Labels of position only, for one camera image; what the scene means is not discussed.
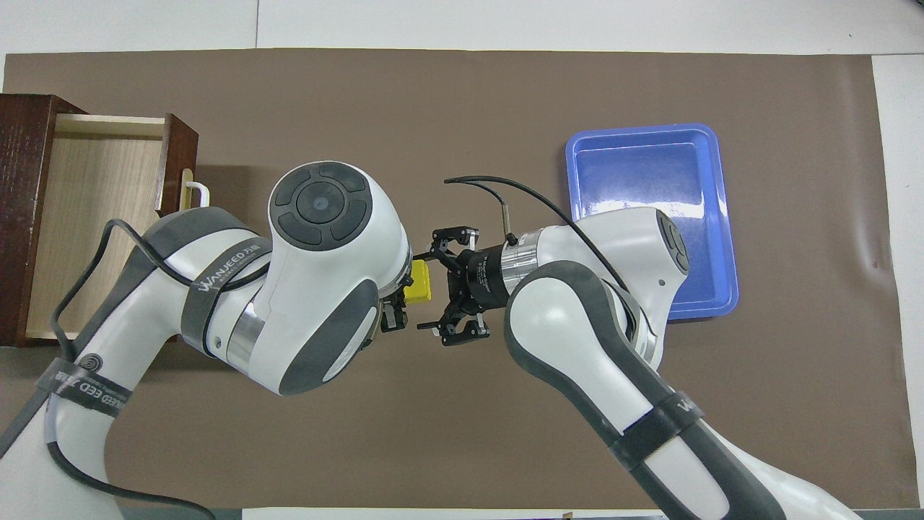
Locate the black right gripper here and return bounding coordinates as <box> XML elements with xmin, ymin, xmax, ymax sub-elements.
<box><xmin>380</xmin><ymin>227</ymin><xmax>510</xmax><ymax>346</ymax></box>

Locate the blue plastic tray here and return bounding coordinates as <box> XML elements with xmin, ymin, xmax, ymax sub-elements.
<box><xmin>565</xmin><ymin>123</ymin><xmax>740</xmax><ymax>321</ymax></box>

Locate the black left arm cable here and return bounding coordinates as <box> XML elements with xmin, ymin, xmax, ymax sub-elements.
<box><xmin>0</xmin><ymin>219</ymin><xmax>275</xmax><ymax>520</ymax></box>

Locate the yellow cube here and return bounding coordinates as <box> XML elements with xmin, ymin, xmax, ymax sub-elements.
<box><xmin>403</xmin><ymin>260</ymin><xmax>432</xmax><ymax>303</ymax></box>

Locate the brown table mat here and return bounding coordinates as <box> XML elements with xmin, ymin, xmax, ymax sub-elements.
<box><xmin>0</xmin><ymin>48</ymin><xmax>921</xmax><ymax>510</ymax></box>

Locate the wooden drawer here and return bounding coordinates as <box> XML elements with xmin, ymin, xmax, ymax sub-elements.
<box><xmin>25</xmin><ymin>113</ymin><xmax>199</xmax><ymax>340</ymax></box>

